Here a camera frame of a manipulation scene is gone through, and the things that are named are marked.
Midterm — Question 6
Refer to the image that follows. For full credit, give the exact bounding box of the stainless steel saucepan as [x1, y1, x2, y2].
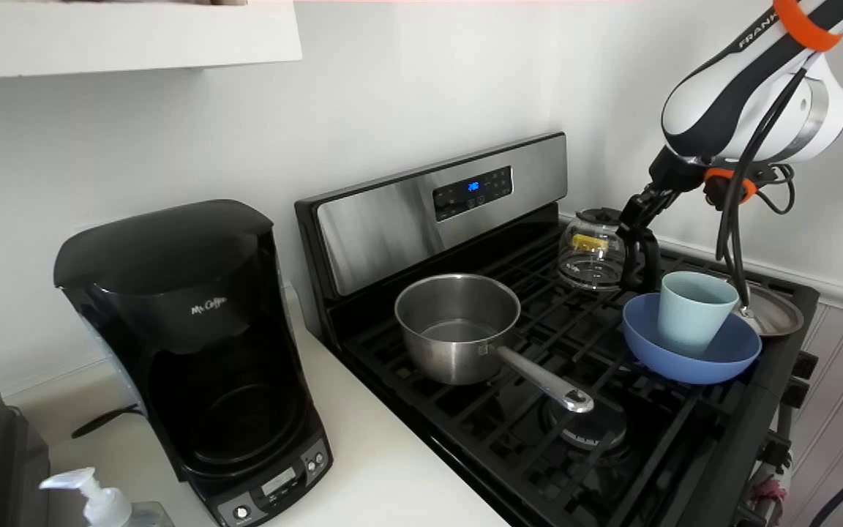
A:
[391, 273, 593, 417]

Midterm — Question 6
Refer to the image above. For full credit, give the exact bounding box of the white soap pump bottle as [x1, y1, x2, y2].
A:
[38, 462, 176, 527]

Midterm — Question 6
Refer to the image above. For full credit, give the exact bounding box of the stainless steel pot lid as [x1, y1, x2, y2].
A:
[733, 282, 804, 336]

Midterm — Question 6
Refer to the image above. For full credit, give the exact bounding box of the white wall shelf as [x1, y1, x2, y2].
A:
[0, 0, 300, 79]

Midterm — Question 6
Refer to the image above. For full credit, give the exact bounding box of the black gas stove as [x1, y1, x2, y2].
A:
[296, 134, 817, 527]

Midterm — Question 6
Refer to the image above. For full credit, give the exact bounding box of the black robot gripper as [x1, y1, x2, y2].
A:
[621, 149, 704, 235]

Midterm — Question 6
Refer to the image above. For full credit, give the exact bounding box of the blue plastic bowl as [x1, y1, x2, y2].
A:
[621, 289, 764, 388]

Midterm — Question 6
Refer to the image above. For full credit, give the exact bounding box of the black drip coffee maker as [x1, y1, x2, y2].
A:
[51, 199, 331, 527]

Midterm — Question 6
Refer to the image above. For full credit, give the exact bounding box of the black cord on counter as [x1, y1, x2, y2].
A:
[70, 402, 142, 440]

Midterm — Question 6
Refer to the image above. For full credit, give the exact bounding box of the light teal plastic cup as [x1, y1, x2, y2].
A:
[659, 273, 736, 354]

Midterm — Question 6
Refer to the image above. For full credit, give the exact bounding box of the glass coffee carafe black lid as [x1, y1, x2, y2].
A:
[558, 207, 659, 294]

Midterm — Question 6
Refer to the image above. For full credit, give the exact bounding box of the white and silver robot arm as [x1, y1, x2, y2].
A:
[621, 0, 843, 235]

